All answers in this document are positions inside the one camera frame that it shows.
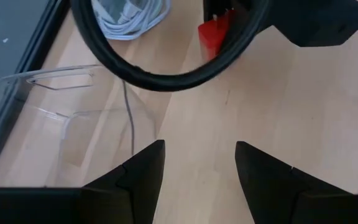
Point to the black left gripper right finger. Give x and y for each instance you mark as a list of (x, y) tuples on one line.
[(269, 193)]

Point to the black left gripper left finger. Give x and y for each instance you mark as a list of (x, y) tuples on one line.
[(135, 193)]

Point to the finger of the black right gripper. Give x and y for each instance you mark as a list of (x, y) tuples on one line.
[(319, 21), (213, 6)]

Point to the red plug charger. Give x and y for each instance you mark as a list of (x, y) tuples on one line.
[(211, 37)]

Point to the clear plastic bin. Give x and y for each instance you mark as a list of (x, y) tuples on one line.
[(42, 124)]

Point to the black aluminium table frame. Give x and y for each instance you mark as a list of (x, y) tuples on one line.
[(36, 53)]

